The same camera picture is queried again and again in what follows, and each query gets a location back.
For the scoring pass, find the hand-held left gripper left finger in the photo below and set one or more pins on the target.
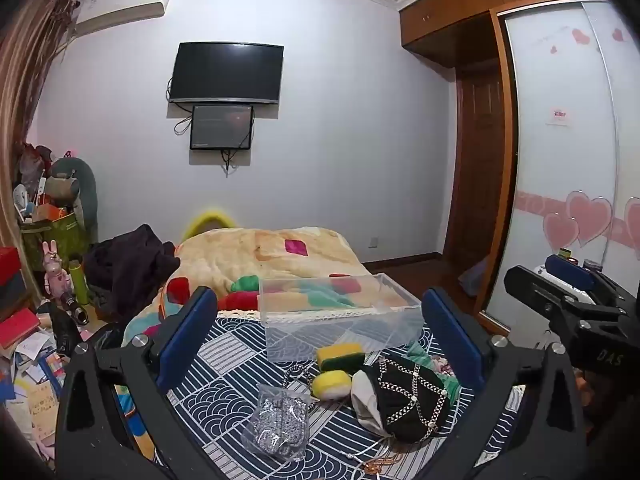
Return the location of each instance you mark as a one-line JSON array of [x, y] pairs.
[[186, 332]]

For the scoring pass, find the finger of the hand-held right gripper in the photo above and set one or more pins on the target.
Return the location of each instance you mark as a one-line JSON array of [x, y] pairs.
[[537, 287], [572, 266]]

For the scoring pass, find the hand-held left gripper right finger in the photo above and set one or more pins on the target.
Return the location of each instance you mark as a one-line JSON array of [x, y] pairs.
[[454, 335]]

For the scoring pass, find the green floral cloth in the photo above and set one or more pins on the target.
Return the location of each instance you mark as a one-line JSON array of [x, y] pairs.
[[425, 360]]

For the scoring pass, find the black clothes pile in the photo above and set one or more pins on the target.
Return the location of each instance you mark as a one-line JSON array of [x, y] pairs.
[[130, 262]]

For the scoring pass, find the clear plastic storage box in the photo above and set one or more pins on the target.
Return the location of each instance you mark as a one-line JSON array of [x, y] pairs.
[[345, 320]]

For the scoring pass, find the yellow plush item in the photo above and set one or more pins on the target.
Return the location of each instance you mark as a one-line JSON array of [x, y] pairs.
[[207, 220]]

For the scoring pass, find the green and yellow sponge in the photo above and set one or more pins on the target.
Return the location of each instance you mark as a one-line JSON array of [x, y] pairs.
[[341, 356]]

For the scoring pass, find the green bottle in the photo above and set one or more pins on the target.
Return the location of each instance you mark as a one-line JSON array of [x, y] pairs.
[[79, 282]]

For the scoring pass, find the yellow and white sponge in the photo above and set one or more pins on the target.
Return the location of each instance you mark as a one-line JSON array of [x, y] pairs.
[[331, 385]]

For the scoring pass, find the brown wooden door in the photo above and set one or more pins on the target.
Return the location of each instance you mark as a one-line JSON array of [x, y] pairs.
[[477, 160]]

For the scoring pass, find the wooden wardrobe with heart doors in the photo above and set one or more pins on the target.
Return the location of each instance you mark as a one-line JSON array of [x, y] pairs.
[[555, 125]]

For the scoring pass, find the pink rabbit doll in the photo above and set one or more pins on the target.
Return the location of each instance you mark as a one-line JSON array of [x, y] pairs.
[[56, 270]]

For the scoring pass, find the white label sticker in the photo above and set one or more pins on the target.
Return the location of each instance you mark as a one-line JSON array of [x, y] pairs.
[[557, 116]]

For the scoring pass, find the green shopping bag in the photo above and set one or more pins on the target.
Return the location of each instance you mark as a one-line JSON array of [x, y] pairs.
[[55, 240]]

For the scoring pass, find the pile of papers and books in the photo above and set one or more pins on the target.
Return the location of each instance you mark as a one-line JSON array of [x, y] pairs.
[[30, 390]]

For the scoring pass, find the red book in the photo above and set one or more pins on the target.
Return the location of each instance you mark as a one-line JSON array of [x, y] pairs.
[[17, 327]]

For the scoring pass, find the grey-green plush toy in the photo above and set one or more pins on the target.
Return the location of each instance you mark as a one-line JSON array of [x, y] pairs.
[[75, 185]]

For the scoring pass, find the red box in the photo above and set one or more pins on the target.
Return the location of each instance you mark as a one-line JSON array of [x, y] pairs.
[[9, 265]]

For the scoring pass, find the small white fan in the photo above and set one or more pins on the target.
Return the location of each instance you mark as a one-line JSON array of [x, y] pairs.
[[20, 196]]

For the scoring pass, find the brown striped curtain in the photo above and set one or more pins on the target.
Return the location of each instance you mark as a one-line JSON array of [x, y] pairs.
[[30, 85]]

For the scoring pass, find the white air conditioner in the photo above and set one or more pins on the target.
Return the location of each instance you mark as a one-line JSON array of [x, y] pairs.
[[122, 7]]

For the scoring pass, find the small wall monitor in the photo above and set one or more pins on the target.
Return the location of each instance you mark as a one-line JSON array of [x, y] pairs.
[[221, 126]]

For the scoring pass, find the black wall television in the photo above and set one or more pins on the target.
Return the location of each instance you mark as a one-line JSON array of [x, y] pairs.
[[227, 71]]

